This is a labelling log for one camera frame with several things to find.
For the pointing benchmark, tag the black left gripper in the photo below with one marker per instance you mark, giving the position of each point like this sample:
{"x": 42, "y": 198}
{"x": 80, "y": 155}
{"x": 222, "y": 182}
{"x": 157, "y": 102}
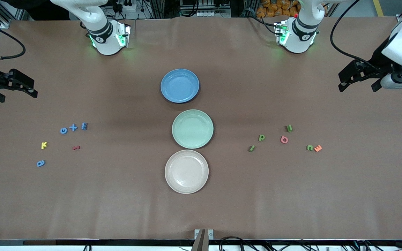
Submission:
{"x": 377, "y": 65}

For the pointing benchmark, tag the blue letter G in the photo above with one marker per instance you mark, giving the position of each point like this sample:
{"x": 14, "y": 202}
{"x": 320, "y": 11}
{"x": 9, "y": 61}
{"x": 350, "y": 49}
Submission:
{"x": 63, "y": 130}

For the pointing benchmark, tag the blue plus sign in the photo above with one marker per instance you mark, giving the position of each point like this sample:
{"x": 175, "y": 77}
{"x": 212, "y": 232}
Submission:
{"x": 73, "y": 127}

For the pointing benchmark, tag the blue letter D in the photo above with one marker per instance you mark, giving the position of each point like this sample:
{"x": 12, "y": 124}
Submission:
{"x": 41, "y": 163}

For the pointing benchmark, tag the blue letter E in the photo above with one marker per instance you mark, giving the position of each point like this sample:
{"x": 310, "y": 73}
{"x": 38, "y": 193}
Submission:
{"x": 84, "y": 126}

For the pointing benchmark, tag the green letter N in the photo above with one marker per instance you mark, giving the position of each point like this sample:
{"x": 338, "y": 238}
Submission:
{"x": 251, "y": 148}

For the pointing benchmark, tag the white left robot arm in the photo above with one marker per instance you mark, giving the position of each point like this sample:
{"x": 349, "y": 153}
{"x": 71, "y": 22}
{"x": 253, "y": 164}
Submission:
{"x": 302, "y": 42}

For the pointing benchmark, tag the yellow letter K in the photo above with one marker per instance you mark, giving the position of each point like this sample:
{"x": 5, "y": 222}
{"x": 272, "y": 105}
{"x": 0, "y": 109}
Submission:
{"x": 44, "y": 145}

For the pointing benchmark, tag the orange letter E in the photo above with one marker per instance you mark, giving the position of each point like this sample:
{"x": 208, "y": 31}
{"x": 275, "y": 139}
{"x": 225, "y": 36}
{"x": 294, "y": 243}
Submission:
{"x": 318, "y": 148}

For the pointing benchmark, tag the dark red letter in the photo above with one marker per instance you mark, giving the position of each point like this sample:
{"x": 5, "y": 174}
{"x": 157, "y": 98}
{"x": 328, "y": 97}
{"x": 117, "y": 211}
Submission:
{"x": 76, "y": 147}

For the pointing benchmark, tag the pink letter G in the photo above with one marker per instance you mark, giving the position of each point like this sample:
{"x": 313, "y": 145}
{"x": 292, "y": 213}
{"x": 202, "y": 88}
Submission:
{"x": 284, "y": 139}

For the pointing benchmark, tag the bag of oranges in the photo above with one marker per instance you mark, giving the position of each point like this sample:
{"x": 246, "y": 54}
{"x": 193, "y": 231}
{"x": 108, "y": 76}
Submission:
{"x": 277, "y": 8}

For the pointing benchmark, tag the power strip with black plugs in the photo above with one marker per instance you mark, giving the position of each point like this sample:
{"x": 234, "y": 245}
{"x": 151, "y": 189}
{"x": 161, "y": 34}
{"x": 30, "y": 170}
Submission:
{"x": 126, "y": 8}

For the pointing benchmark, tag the brown table cover sheet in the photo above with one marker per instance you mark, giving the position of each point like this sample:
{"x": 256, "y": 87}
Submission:
{"x": 291, "y": 202}

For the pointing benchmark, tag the blue plate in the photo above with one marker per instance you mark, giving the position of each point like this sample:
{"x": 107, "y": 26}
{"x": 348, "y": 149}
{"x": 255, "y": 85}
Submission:
{"x": 180, "y": 85}

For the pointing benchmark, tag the white power strip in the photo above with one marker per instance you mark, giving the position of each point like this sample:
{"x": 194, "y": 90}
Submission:
{"x": 204, "y": 14}

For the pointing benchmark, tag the green plate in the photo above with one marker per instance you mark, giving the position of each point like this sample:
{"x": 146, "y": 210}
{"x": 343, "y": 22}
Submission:
{"x": 192, "y": 129}

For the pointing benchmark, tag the beige plate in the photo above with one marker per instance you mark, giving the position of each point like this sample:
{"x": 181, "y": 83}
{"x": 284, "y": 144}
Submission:
{"x": 186, "y": 172}

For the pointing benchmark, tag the aluminium frame profile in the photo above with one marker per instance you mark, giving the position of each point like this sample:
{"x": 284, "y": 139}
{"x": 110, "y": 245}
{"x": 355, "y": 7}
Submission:
{"x": 5, "y": 23}

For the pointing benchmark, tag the black table edge rail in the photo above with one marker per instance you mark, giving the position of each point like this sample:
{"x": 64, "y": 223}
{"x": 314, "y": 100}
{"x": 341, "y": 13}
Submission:
{"x": 117, "y": 242}

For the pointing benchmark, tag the grey metal bracket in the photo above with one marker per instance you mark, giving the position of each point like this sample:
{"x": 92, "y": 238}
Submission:
{"x": 203, "y": 234}

